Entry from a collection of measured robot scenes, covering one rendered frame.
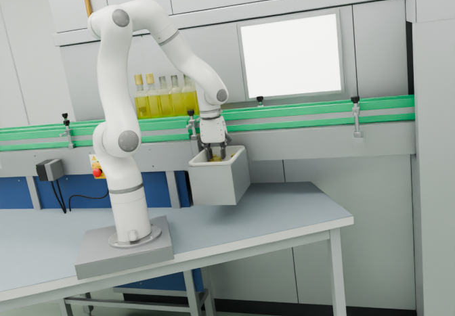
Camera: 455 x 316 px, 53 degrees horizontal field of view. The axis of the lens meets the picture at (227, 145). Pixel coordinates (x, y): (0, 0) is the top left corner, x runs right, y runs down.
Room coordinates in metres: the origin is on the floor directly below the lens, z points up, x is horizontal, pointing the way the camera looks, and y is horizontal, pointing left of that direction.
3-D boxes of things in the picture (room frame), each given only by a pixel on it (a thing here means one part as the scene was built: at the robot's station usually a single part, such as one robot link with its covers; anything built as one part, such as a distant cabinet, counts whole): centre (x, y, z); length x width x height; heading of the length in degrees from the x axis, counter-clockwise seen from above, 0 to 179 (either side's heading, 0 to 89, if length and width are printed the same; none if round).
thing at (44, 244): (2.16, 0.48, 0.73); 1.58 x 1.52 x 0.04; 99
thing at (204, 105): (1.74, 0.05, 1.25); 0.09 x 0.08 x 0.13; 29
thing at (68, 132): (1.98, 0.70, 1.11); 0.07 x 0.04 x 0.13; 161
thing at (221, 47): (2.03, -0.10, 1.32); 0.90 x 0.03 x 0.34; 71
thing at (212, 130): (1.74, 0.05, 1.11); 0.10 x 0.07 x 0.11; 69
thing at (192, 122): (1.83, 0.12, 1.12); 0.17 x 0.03 x 0.12; 161
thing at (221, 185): (1.72, 0.03, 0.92); 0.27 x 0.17 x 0.15; 161
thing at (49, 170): (1.99, 0.82, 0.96); 0.08 x 0.08 x 0.08; 71
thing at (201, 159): (1.70, 0.04, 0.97); 0.22 x 0.17 x 0.09; 161
